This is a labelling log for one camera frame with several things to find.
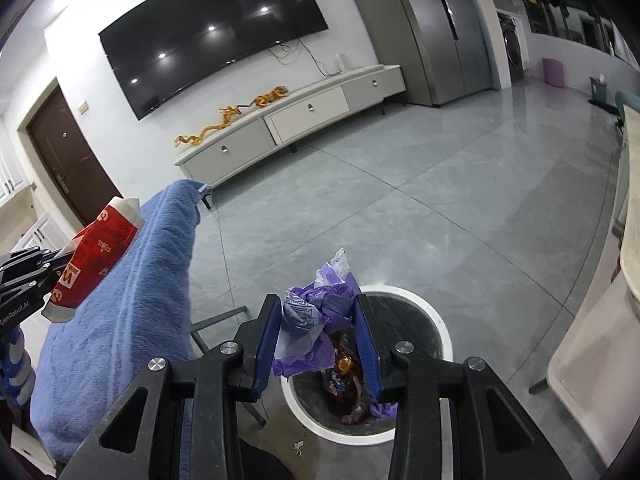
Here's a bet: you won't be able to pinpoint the purple plastic bag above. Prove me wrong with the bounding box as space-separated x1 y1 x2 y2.
271 248 361 378

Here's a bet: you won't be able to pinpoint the large black wall television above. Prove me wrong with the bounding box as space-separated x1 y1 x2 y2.
99 0 328 118

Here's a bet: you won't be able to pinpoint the dark green small bin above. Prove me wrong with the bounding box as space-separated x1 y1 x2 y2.
590 76 608 105

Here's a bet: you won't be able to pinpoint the black table leg frame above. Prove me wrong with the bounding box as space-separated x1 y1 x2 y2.
188 304 269 428

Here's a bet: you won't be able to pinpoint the purple stool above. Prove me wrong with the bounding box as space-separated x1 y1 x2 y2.
541 58 565 89

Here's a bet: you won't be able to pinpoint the beige chair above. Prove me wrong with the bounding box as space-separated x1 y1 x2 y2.
546 105 639 471

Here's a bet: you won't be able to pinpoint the white lower cabinets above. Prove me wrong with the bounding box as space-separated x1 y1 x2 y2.
1 212 70 254

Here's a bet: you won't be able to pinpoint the washing machine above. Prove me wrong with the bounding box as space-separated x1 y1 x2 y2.
498 12 525 84

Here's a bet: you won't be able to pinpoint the red white paper bag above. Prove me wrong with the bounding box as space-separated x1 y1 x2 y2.
42 196 144 323

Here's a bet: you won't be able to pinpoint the white round trash bin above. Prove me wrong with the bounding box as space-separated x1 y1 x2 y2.
281 285 454 446

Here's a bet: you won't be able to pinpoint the golden dragon ornament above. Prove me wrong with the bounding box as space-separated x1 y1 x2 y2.
174 86 290 148

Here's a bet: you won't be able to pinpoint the grey double door refrigerator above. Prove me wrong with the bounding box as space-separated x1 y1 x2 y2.
354 0 492 107

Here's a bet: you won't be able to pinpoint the white grey TV cabinet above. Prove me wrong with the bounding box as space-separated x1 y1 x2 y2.
175 65 406 186

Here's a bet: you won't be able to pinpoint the dark brown entrance door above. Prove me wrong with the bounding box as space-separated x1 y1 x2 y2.
26 87 122 226

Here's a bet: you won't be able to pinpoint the blue fluffy table cover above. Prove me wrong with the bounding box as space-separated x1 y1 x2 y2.
30 179 210 463

